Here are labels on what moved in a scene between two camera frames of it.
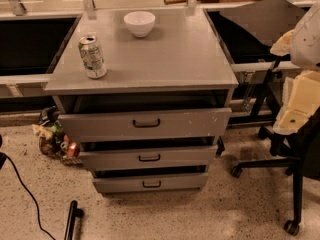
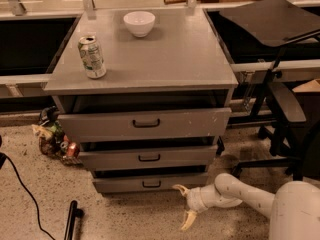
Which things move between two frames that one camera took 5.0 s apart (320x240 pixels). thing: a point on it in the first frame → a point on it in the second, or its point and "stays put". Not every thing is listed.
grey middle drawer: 142,158 stays put
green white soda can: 92,56 stays put
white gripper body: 307,45 → 194,199
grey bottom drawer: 152,183 stays put
